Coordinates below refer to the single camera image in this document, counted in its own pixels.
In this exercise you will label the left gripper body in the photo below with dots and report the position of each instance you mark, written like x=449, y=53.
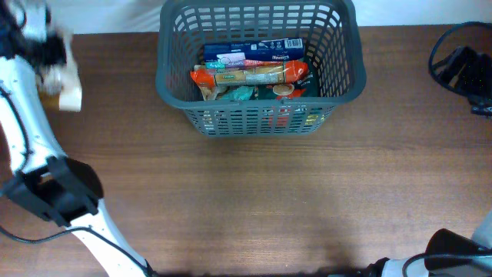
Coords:
x=52, y=48

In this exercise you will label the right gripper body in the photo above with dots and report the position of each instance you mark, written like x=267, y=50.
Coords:
x=477, y=80

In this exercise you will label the grey plastic shopping basket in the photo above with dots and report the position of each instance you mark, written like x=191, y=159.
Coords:
x=331, y=41

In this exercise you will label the green Nescafe coffee bag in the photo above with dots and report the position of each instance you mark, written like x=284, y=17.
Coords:
x=307, y=86

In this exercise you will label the orange spaghetti packet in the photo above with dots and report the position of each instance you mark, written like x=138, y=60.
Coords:
x=287, y=72

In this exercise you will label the blue pasta box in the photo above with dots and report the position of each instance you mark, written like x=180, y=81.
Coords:
x=252, y=53

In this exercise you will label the light green wipes packet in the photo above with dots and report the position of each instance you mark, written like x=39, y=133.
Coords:
x=237, y=93

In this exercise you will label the beige Pantree snack bag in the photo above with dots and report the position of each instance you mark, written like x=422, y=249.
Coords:
x=205, y=118

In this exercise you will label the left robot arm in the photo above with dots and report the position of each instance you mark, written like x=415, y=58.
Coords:
x=49, y=184

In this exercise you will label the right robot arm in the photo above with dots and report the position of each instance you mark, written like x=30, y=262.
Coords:
x=446, y=254

